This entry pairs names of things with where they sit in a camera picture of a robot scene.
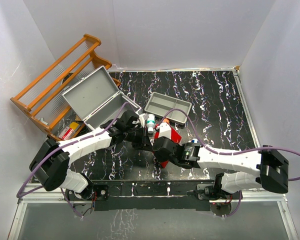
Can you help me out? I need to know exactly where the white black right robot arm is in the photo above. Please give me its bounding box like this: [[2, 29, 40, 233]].
[[153, 136, 289, 199]]

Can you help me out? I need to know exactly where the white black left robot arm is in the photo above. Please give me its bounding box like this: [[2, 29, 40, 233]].
[[29, 110, 152, 200]]

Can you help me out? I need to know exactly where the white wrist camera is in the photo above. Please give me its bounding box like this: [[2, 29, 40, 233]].
[[154, 122, 172, 139], [138, 113, 149, 125]]

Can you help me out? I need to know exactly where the black table front rail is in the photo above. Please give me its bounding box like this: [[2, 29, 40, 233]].
[[59, 178, 241, 212]]

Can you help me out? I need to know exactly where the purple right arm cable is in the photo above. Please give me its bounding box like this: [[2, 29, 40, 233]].
[[156, 108, 300, 219]]

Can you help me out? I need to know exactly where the blue white bandage roll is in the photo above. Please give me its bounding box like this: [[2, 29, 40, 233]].
[[191, 138, 200, 144]]

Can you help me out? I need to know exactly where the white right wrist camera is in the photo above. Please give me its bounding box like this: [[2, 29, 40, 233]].
[[154, 122, 172, 139]]

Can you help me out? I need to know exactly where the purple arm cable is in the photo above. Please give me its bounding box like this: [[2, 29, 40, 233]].
[[156, 108, 300, 219], [16, 101, 138, 218]]

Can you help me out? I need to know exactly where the orange wooden rack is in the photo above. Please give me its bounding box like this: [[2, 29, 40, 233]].
[[10, 34, 112, 141]]

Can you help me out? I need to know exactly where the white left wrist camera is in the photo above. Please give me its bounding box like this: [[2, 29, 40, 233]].
[[138, 113, 149, 125]]

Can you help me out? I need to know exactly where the red white medicine box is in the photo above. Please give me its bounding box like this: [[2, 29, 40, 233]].
[[58, 126, 76, 141]]

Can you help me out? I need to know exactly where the white pill bottle teal label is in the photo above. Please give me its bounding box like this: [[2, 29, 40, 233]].
[[146, 114, 156, 135]]

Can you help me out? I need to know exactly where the grey plastic divider tray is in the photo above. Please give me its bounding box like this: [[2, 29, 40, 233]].
[[144, 92, 192, 125]]

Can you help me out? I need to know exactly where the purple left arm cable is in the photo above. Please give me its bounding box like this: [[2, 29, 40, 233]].
[[16, 101, 138, 218]]

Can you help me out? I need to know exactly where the red first aid kit pouch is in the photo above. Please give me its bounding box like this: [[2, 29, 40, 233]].
[[152, 127, 182, 168]]

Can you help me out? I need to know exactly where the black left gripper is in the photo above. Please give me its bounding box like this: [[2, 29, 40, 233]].
[[124, 125, 153, 152]]

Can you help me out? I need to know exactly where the grey metal medicine case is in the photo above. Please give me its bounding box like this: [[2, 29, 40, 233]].
[[62, 66, 142, 131]]

